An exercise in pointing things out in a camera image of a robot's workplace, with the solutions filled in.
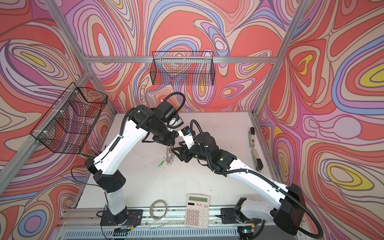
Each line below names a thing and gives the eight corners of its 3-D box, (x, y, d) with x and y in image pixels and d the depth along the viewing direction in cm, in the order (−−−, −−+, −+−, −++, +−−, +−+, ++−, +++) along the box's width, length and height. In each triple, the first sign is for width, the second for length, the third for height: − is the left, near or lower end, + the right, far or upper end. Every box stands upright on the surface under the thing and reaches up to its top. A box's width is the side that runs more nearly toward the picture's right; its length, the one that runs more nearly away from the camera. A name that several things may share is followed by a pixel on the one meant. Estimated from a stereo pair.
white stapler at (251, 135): (248, 147, 101) (250, 143, 97) (247, 130, 110) (249, 126, 107) (254, 148, 100) (256, 144, 96) (253, 131, 110) (255, 127, 106)
